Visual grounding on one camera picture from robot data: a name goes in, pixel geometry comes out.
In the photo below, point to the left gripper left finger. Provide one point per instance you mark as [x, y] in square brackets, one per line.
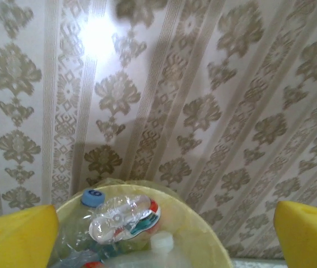
[13, 240]

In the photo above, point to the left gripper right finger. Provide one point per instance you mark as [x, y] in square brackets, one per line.
[309, 237]

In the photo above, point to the red lid bottle brown contents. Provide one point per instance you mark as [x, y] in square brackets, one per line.
[94, 264]

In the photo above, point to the large clear bottle blue purple label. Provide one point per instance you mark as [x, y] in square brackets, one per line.
[92, 198]

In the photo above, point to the crushed bottle red teal label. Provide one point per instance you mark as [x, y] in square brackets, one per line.
[119, 220]

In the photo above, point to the cloudy bottle green label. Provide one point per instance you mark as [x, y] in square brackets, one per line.
[162, 241]

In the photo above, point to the yellow plastic bin liner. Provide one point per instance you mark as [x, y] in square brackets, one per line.
[203, 237]

